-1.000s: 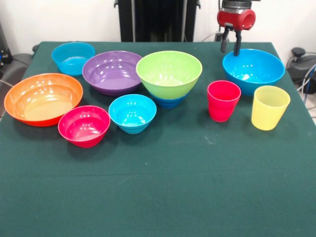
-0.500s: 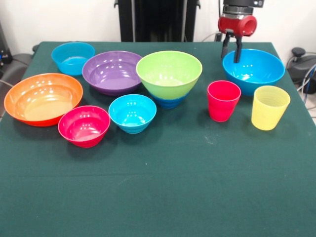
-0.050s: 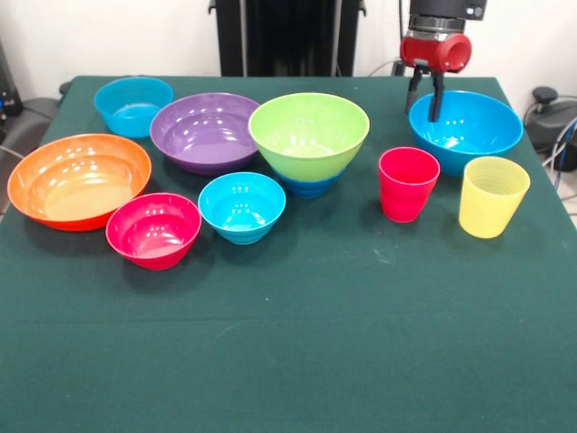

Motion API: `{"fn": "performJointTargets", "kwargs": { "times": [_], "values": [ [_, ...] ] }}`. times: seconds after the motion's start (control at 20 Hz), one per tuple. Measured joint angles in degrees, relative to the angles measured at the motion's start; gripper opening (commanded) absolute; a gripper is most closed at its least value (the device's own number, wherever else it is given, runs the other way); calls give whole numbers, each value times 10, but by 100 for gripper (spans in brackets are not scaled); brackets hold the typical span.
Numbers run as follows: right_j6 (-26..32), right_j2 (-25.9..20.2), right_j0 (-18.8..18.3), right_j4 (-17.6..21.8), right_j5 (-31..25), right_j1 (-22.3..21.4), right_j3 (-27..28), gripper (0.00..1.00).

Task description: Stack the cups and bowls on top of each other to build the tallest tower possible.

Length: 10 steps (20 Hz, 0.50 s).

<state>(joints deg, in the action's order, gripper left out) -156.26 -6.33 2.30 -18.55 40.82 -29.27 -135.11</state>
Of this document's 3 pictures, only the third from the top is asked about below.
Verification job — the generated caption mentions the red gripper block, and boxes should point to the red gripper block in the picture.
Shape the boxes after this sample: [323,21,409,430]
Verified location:
[399,32,473,124]

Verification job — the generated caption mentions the large blue bowl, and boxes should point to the large blue bowl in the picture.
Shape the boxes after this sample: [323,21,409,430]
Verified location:
[408,89,525,178]

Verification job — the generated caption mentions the green bowl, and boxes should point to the green bowl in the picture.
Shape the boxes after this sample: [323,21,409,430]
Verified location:
[247,92,371,182]

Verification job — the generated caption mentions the pink cup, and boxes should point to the pink cup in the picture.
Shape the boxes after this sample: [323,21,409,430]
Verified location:
[377,146,442,225]

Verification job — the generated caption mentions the yellow cup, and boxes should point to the yellow cup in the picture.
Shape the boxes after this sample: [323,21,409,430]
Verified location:
[458,156,532,240]

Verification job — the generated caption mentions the grey round floor base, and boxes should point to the grey round floor base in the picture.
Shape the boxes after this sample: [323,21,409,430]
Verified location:
[522,87,577,157]
[0,97,60,154]

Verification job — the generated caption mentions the small dark blue bowl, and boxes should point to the small dark blue bowl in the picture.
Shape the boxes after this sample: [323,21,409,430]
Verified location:
[275,170,341,200]

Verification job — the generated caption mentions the small cyan bowl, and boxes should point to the small cyan bowl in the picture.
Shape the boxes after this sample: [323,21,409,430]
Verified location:
[197,170,288,246]

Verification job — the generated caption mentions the purple bowl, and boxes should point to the purple bowl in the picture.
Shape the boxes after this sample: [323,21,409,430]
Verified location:
[149,92,263,177]

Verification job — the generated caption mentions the dark green table cloth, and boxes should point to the dark green table cloth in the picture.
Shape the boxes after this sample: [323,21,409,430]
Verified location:
[0,75,577,433]

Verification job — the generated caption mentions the translucent blue bowl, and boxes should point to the translucent blue bowl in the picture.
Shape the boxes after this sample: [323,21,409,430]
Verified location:
[93,76,175,139]

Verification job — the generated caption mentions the pink bowl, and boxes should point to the pink bowl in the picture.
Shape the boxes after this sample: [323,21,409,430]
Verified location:
[105,192,204,272]

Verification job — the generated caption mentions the orange bowl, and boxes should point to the orange bowl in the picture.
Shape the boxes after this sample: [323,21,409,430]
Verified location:
[6,133,153,233]

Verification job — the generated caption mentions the dark equipment unit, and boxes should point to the dark equipment unit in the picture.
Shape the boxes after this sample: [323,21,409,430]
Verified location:
[0,42,23,132]

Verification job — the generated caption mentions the black hanging cable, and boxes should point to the black hanging cable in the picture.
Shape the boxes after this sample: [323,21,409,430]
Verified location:
[390,0,408,78]

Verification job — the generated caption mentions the tangle of floor cables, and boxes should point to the tangle of floor cables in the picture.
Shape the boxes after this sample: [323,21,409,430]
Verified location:
[540,115,577,202]

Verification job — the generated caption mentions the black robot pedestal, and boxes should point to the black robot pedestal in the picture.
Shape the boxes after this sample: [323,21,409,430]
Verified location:
[207,0,367,78]

